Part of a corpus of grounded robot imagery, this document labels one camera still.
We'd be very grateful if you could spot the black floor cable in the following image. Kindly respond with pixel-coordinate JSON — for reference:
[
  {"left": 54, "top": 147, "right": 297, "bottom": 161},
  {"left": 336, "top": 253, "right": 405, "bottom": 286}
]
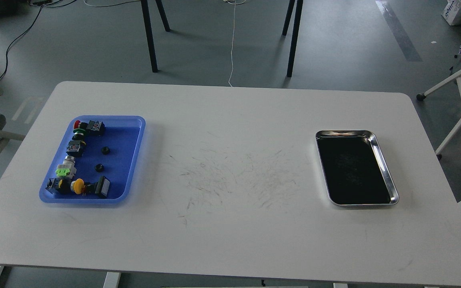
[{"left": 0, "top": 0, "right": 79, "bottom": 83}]

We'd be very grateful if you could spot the green push button switch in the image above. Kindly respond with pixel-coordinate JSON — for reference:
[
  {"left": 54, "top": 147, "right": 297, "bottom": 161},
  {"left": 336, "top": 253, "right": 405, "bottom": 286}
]
[{"left": 55, "top": 155, "right": 77, "bottom": 179}]

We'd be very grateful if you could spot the red mushroom push button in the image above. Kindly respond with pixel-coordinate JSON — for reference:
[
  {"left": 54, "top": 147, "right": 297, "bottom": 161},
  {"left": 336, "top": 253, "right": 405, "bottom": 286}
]
[{"left": 73, "top": 120, "right": 106, "bottom": 136}]

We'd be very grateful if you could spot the blue plastic tray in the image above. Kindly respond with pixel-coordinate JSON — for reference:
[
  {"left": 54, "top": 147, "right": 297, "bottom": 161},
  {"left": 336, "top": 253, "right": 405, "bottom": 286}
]
[{"left": 39, "top": 115, "right": 146, "bottom": 205}]

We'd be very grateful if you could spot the black rectangular indicator switch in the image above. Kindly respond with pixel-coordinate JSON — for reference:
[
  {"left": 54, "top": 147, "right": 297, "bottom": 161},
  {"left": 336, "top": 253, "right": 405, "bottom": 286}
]
[{"left": 84, "top": 176, "right": 110, "bottom": 199}]

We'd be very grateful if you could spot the black switch block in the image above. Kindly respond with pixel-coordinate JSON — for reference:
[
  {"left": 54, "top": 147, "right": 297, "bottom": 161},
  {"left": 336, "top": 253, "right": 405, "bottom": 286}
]
[{"left": 66, "top": 140, "right": 86, "bottom": 158}]

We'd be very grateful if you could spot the cardboard box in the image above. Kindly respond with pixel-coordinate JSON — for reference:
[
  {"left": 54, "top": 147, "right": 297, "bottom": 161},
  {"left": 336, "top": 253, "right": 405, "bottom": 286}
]
[{"left": 441, "top": 0, "right": 461, "bottom": 26}]

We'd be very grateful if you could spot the black table leg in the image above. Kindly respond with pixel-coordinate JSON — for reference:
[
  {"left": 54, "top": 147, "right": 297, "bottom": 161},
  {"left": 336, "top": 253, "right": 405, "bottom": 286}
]
[
  {"left": 155, "top": 0, "right": 171, "bottom": 32},
  {"left": 281, "top": 0, "right": 296, "bottom": 36},
  {"left": 140, "top": 0, "right": 158, "bottom": 73},
  {"left": 287, "top": 0, "right": 304, "bottom": 78}
]

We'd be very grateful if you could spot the black table leg far right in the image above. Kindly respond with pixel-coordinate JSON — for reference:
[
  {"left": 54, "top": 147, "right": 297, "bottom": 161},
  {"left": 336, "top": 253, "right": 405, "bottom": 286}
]
[{"left": 281, "top": 0, "right": 296, "bottom": 36}]

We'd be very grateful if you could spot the white floor cable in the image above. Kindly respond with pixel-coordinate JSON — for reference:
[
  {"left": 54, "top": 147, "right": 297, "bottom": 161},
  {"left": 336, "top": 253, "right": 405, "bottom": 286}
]
[{"left": 222, "top": 0, "right": 247, "bottom": 87}]

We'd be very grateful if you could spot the small black gear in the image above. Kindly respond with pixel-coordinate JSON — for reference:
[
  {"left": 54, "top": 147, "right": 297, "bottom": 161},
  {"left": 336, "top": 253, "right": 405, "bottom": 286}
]
[
  {"left": 94, "top": 163, "right": 104, "bottom": 172},
  {"left": 100, "top": 146, "right": 110, "bottom": 155}
]

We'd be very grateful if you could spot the silver metal tray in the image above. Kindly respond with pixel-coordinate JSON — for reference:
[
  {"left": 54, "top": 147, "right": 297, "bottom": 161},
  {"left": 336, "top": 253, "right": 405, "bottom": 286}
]
[{"left": 315, "top": 130, "right": 399, "bottom": 207}]

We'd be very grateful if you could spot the yellow mushroom push button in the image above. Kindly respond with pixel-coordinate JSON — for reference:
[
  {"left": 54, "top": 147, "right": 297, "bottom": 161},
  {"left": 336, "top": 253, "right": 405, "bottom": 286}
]
[{"left": 46, "top": 178, "right": 86, "bottom": 196}]

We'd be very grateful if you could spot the black table leg far left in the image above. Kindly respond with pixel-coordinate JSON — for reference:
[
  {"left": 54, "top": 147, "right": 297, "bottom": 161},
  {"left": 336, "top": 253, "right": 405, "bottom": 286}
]
[{"left": 155, "top": 0, "right": 171, "bottom": 32}]

